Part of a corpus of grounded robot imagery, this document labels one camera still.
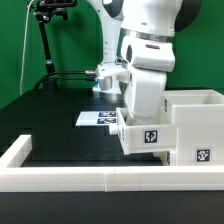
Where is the black cable bundle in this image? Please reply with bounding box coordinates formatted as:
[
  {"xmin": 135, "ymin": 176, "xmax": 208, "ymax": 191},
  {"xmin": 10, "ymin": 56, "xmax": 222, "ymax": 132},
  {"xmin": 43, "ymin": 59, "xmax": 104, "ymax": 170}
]
[{"xmin": 33, "ymin": 69, "xmax": 99, "ymax": 90}]

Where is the white front drawer tray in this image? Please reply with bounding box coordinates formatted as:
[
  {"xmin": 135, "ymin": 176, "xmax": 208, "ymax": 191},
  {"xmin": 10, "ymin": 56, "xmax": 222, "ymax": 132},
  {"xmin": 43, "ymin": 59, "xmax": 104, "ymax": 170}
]
[{"xmin": 153, "ymin": 151, "xmax": 176, "ymax": 166}]

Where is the white U-shaped table frame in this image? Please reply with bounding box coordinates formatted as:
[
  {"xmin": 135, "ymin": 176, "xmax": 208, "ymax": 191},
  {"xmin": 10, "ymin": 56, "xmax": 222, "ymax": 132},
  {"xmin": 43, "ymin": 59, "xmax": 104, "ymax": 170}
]
[{"xmin": 0, "ymin": 135, "xmax": 224, "ymax": 192}]

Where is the white marker tag plate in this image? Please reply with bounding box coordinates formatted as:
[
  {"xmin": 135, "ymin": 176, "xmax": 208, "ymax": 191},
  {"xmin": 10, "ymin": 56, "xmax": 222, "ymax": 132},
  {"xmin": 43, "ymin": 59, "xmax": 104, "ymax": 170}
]
[{"xmin": 75, "ymin": 111, "xmax": 116, "ymax": 126}]

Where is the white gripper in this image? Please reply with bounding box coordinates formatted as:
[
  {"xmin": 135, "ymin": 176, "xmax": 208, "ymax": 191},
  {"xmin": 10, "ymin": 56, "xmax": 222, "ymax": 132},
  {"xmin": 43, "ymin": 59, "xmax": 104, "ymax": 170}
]
[{"xmin": 125, "ymin": 65, "xmax": 167, "ymax": 119}]

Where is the black camera stand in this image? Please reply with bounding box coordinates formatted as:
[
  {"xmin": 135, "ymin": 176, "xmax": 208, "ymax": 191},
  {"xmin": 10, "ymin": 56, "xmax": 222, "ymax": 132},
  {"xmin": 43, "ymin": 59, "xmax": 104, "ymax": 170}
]
[{"xmin": 30, "ymin": 0, "xmax": 78, "ymax": 90}]

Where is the white hanging cable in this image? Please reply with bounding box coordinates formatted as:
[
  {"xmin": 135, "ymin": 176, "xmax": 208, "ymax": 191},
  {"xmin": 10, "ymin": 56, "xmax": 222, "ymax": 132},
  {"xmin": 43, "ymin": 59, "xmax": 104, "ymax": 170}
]
[{"xmin": 19, "ymin": 0, "xmax": 36, "ymax": 96}]

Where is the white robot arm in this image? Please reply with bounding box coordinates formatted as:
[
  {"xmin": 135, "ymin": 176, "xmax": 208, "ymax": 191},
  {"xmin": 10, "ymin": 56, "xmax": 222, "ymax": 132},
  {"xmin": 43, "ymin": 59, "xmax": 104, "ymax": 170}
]
[{"xmin": 87, "ymin": 0, "xmax": 202, "ymax": 119}]

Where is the white drawer tray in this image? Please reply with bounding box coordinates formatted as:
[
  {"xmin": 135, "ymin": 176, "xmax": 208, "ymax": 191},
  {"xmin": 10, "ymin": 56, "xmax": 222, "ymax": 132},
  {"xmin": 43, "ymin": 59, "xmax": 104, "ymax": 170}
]
[
  {"xmin": 153, "ymin": 151, "xmax": 176, "ymax": 166},
  {"xmin": 109, "ymin": 108, "xmax": 177, "ymax": 155}
]

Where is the white drawer cabinet box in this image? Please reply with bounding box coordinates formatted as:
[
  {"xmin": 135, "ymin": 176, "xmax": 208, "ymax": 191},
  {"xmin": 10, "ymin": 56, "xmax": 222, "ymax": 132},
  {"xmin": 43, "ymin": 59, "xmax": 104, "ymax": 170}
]
[{"xmin": 163, "ymin": 90, "xmax": 224, "ymax": 166}]

